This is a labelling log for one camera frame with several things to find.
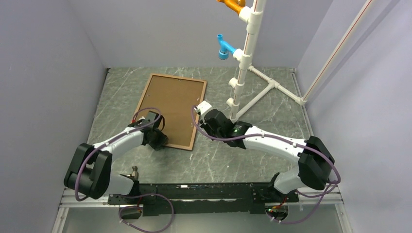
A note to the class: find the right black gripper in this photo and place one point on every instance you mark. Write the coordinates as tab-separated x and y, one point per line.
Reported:
204	125

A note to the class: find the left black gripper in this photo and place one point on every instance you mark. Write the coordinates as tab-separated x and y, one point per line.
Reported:
163	139

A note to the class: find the blue picture frame with photo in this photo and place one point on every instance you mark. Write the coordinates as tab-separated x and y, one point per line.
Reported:
175	97

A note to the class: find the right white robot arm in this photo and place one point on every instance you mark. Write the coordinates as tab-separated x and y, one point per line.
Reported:
312	163

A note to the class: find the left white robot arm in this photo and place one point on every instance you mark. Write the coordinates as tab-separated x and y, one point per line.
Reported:
89	173

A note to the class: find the blue pipe fitting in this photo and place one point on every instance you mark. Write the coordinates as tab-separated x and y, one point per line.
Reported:
225	48

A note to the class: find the white diagonal PVC pole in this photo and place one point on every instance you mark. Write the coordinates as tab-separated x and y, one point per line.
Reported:
334	53

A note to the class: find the orange pipe fitting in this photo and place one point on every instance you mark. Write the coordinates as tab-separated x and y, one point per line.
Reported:
235	5

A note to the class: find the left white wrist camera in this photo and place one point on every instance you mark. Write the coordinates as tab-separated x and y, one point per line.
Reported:
135	122

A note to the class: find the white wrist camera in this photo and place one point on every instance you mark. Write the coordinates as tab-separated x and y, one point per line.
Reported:
203	108
135	122

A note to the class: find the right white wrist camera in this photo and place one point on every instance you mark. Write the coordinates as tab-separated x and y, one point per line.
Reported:
203	108

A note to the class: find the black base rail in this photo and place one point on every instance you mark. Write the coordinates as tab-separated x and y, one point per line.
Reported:
202	198

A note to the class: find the aluminium extrusion frame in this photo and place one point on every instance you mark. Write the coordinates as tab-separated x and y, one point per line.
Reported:
315	212

